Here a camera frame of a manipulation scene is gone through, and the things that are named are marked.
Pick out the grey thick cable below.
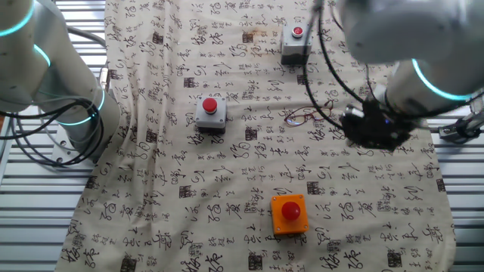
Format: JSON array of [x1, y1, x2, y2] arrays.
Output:
[[64, 25, 107, 49]]

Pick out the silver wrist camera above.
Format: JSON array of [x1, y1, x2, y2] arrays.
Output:
[[342, 104, 366, 122]]

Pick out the grey box flat red button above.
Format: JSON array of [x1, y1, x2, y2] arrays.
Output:
[[280, 23, 314, 66]]

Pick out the brown thin-frame glasses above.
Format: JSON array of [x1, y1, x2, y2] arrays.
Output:
[[284, 100, 336, 128]]

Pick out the orange box red mushroom button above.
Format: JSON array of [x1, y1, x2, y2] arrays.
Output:
[[270, 193, 310, 237]]

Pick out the beige calligraphy print tablecloth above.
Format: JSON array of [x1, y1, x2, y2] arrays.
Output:
[[54, 0, 457, 272]]

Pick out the black long cable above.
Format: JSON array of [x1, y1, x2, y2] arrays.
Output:
[[0, 96, 108, 167]]

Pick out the silver depth camera with mount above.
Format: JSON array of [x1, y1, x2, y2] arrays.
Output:
[[437, 101, 484, 144]]

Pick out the silver base cable connector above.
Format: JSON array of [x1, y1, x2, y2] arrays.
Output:
[[98, 64, 111, 94]]

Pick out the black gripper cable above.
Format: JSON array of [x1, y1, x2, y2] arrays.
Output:
[[317, 7, 368, 105]]

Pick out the silver base mounting plate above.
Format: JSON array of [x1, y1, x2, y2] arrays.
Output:
[[51, 138, 96, 168]]

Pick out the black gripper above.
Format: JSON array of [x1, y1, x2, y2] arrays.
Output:
[[339, 98, 414, 153]]

